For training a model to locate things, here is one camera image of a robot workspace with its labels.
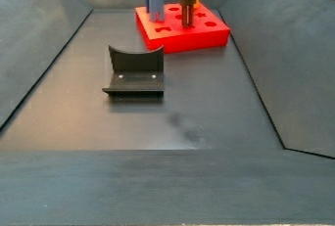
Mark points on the red shape sorter board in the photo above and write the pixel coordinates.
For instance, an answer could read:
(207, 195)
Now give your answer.
(207, 33)

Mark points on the brown three prong peg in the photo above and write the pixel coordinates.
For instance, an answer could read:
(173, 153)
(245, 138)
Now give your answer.
(187, 12)

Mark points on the black curved bracket stand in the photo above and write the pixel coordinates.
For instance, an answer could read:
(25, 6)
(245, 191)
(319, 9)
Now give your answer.
(136, 72)

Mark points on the grey blue peg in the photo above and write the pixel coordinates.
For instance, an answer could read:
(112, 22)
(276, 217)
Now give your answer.
(155, 10)

